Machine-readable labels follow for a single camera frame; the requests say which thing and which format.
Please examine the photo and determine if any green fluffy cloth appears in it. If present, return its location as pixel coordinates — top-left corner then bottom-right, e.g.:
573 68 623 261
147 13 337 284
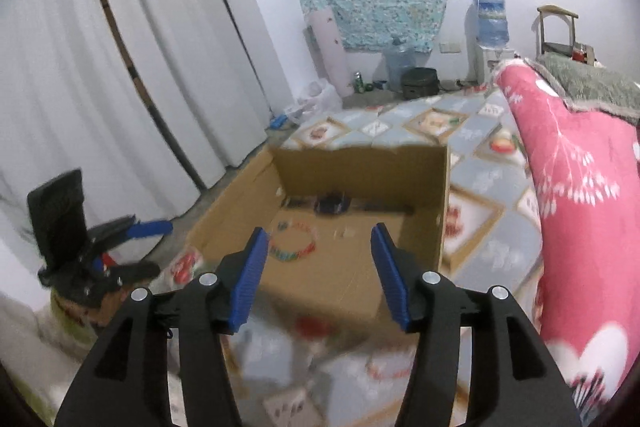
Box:
50 294 101 333

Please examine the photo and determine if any multicolour bead necklace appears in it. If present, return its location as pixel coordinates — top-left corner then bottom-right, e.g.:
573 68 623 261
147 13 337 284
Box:
267 221 319 264

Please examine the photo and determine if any pink floral blanket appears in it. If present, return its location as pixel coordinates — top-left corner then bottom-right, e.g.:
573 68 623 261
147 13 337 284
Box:
492 57 640 413

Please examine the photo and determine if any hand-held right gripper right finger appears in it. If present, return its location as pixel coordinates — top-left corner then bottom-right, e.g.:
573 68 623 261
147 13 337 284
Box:
370 222 583 427

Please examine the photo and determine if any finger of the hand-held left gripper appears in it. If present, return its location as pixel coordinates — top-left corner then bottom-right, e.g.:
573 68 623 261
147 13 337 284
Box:
95 259 161 290
89 216 174 253

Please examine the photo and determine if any black cooking pot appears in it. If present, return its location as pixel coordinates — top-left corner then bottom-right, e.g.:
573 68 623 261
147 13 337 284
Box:
400 67 441 99

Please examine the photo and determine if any purple black smartwatch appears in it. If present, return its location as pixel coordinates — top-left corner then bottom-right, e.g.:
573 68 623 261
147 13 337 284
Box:
287 192 411 215

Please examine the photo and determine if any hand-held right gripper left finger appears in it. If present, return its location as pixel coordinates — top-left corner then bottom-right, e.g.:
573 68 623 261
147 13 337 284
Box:
52 227 271 427

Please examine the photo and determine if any blue water dispenser bottle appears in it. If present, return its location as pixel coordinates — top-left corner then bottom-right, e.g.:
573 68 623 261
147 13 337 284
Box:
471 0 510 48

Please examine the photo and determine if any white curtain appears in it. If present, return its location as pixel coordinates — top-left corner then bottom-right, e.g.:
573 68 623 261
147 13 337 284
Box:
0 0 286 258

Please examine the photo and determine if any white water dispenser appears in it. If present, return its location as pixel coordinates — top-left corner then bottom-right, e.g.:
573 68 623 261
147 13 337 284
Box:
467 4 516 82

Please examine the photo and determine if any white fluffy towel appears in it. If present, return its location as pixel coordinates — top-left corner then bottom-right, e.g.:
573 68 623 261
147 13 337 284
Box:
0 292 101 408

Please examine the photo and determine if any fruit print plastic sheet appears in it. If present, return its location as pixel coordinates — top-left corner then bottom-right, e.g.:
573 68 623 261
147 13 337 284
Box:
165 92 546 427

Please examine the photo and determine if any grey blanket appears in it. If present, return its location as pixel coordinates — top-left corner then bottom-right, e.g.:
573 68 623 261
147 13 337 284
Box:
530 52 640 128

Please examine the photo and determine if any wooden chair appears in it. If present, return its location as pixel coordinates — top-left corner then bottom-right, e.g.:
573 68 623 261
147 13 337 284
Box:
537 4 596 62

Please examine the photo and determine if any white plastic bag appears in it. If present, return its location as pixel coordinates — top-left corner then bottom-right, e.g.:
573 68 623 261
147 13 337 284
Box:
285 79 343 125

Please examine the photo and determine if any white rolled mat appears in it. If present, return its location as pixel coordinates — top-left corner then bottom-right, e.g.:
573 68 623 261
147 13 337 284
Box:
306 6 353 98

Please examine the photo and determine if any clear water jug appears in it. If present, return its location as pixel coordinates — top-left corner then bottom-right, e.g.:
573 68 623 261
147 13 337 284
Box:
384 34 418 92

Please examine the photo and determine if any brown cardboard box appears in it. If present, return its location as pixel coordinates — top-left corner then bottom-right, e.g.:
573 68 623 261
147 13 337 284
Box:
186 144 452 333

